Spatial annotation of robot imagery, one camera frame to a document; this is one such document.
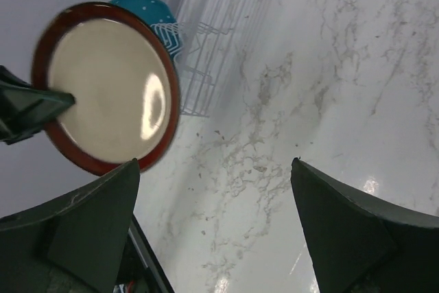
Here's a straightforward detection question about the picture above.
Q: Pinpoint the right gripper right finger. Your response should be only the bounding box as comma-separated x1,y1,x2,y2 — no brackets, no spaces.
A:
291,158,438,292

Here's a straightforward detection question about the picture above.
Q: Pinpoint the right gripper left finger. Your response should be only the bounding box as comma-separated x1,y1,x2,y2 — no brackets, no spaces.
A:
1,159,140,292

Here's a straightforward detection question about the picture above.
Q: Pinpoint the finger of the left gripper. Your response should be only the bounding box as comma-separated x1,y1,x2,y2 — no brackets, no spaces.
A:
1,66,75,145

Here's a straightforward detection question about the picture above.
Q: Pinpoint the brown rimmed beige plate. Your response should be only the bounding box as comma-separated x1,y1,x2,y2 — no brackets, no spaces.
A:
31,2,180,176

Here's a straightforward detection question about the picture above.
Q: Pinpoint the blue scalloped plate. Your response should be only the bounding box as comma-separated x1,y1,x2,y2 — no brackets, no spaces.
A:
109,0,183,62

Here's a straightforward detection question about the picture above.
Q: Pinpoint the white wire dish rack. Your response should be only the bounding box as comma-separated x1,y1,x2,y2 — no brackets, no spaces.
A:
140,0,289,117

